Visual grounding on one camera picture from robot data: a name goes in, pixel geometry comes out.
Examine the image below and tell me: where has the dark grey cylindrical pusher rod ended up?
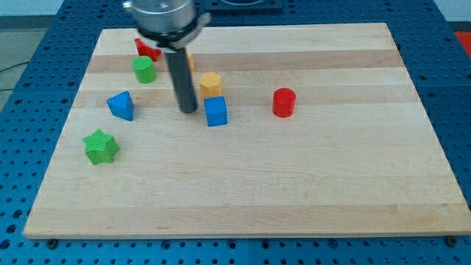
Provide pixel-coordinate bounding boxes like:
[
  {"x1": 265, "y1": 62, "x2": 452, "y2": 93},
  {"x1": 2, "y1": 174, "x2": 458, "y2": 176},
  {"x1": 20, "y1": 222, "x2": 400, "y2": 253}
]
[{"x1": 165, "y1": 48, "x2": 197, "y2": 113}]

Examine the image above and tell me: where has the green star block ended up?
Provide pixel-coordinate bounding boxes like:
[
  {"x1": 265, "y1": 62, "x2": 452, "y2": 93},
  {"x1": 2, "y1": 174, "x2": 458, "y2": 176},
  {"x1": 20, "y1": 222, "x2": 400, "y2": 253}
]
[{"x1": 82, "y1": 129, "x2": 120, "y2": 165}]

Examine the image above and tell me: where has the red star block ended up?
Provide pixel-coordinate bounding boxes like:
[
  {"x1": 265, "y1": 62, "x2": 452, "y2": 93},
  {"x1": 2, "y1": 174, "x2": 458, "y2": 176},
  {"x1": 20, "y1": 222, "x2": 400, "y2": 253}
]
[{"x1": 134, "y1": 38, "x2": 162, "y2": 62}]

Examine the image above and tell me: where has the yellow block behind rod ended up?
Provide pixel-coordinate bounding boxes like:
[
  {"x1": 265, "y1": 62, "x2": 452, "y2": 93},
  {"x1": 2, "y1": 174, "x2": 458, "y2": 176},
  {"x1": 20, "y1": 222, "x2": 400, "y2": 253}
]
[{"x1": 186, "y1": 51, "x2": 194, "y2": 71}]

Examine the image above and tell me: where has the green cylinder block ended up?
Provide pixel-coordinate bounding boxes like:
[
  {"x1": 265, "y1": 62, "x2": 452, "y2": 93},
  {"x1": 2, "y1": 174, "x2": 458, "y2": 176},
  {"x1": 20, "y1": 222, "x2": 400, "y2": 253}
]
[{"x1": 132, "y1": 56, "x2": 157, "y2": 84}]

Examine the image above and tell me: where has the yellow hexagon block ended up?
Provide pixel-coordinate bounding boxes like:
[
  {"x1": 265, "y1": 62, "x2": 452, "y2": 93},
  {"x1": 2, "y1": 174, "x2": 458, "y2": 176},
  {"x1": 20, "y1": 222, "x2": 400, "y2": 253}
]
[{"x1": 199, "y1": 72, "x2": 222, "y2": 99}]

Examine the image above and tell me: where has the blue cube block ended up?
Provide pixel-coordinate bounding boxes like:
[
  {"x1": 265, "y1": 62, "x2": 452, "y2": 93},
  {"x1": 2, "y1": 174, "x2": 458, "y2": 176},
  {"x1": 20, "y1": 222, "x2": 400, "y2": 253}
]
[{"x1": 204, "y1": 96, "x2": 228, "y2": 127}]

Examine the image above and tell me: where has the blue triangle block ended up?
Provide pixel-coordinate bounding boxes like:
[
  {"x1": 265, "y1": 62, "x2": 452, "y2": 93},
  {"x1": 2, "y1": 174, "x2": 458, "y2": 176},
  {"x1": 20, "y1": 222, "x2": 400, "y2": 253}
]
[{"x1": 106, "y1": 91, "x2": 134, "y2": 121}]

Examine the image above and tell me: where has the red cylinder block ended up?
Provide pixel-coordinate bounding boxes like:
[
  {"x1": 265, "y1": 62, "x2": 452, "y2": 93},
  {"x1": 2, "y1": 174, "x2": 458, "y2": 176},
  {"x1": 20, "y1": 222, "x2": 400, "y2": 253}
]
[{"x1": 272, "y1": 88, "x2": 297, "y2": 118}]

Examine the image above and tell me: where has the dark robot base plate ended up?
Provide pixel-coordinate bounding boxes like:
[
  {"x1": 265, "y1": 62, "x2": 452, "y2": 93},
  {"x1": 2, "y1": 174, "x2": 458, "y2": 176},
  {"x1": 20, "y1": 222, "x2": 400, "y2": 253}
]
[{"x1": 203, "y1": 0, "x2": 286, "y2": 11}]

